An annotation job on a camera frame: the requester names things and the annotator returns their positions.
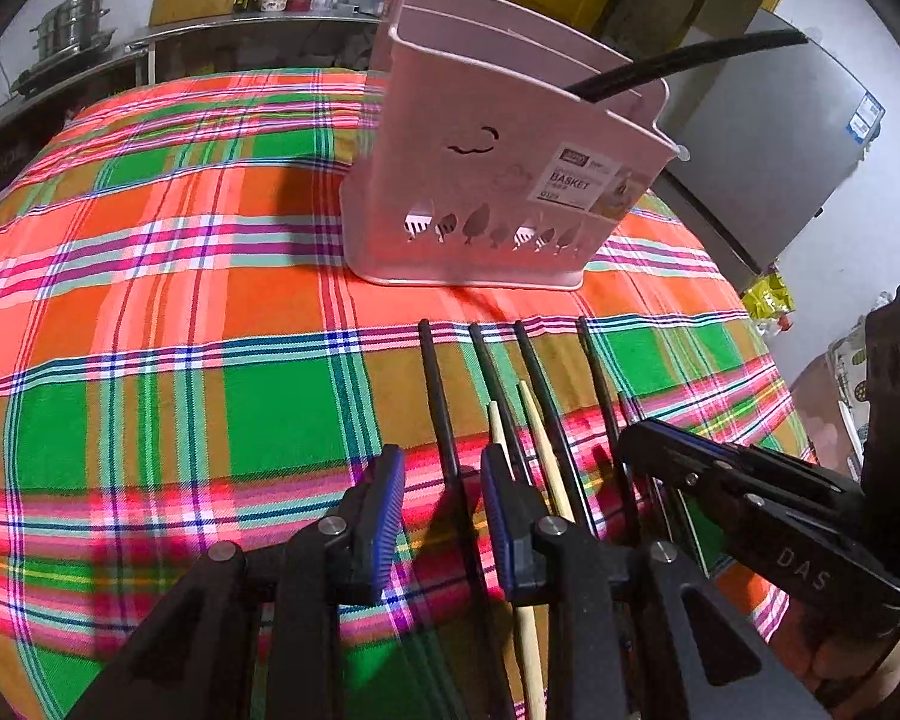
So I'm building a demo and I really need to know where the steel kitchen counter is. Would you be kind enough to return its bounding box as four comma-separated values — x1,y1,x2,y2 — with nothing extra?
0,9,391,203

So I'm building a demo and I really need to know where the silver refrigerator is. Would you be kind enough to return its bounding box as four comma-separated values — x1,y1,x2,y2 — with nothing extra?
656,11,887,275

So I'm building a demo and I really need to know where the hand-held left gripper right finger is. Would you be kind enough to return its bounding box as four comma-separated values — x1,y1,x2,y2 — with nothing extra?
480,444,833,720

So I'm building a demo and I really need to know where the wooden chopstick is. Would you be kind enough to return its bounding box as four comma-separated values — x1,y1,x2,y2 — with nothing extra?
517,379,575,522
487,400,547,720

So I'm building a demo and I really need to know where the black chopstick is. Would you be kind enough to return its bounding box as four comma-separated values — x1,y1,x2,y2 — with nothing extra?
468,322,533,485
514,319,597,537
417,319,511,720
570,28,809,100
577,316,642,545
574,41,766,102

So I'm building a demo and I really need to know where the gas stove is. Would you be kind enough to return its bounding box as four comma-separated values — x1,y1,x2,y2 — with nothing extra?
11,45,132,95

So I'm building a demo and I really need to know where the printed cardboard box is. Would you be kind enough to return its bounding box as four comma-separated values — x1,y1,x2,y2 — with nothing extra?
829,330,871,421

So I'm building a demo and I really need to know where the plaid tablecloth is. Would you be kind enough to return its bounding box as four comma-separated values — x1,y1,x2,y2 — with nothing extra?
0,67,815,720

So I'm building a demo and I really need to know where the metal chopstick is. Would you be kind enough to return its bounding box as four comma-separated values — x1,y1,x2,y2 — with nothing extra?
616,390,650,440

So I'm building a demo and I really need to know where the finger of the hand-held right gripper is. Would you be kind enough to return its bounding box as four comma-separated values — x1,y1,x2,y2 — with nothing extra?
619,420,867,503
690,476,900,620

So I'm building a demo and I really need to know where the pink plastic utensil basket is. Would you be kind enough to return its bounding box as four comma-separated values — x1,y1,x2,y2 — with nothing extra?
340,0,691,292

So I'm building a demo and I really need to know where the yellow snack bag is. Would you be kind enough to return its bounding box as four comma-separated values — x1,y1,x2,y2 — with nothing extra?
742,274,796,325

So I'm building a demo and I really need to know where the steel steamer pot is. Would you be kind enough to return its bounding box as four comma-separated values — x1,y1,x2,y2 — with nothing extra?
30,0,117,65

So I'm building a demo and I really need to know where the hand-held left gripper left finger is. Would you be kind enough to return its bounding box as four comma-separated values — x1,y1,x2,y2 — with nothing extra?
67,444,406,720

